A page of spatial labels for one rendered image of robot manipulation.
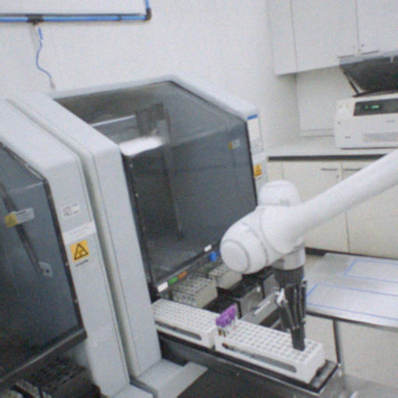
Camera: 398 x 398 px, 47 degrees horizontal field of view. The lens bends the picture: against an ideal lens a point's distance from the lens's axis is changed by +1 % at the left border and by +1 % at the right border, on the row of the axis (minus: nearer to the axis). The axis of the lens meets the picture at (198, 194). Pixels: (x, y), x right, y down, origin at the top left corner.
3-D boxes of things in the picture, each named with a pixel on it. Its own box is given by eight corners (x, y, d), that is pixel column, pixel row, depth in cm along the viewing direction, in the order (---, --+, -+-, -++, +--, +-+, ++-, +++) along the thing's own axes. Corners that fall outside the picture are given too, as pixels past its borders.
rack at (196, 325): (143, 328, 155) (140, 312, 154) (164, 314, 163) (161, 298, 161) (211, 352, 136) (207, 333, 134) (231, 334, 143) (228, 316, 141)
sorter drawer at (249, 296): (120, 285, 210) (116, 267, 207) (142, 273, 219) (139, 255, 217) (253, 321, 161) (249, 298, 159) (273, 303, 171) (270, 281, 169)
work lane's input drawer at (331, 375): (136, 346, 158) (130, 322, 156) (164, 326, 168) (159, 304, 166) (339, 428, 110) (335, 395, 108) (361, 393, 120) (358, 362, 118)
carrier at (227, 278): (238, 277, 178) (235, 263, 176) (242, 278, 176) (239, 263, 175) (219, 290, 169) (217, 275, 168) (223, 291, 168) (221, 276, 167)
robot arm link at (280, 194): (274, 233, 120) (250, 253, 110) (266, 176, 116) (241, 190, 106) (313, 235, 114) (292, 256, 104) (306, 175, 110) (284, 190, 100)
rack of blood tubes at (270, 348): (215, 354, 135) (212, 335, 133) (235, 336, 142) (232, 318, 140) (308, 387, 115) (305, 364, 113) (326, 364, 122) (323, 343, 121)
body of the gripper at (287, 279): (283, 255, 120) (288, 288, 122) (265, 268, 114) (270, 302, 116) (309, 259, 115) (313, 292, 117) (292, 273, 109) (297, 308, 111)
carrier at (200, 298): (213, 295, 167) (211, 280, 165) (218, 295, 165) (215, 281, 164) (193, 309, 158) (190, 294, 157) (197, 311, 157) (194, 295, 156)
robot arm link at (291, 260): (259, 247, 113) (262, 269, 114) (291, 251, 107) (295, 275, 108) (278, 234, 119) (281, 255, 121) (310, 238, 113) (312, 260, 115)
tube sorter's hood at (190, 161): (63, 270, 175) (20, 102, 160) (172, 218, 218) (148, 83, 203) (156, 295, 141) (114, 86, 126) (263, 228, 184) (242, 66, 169)
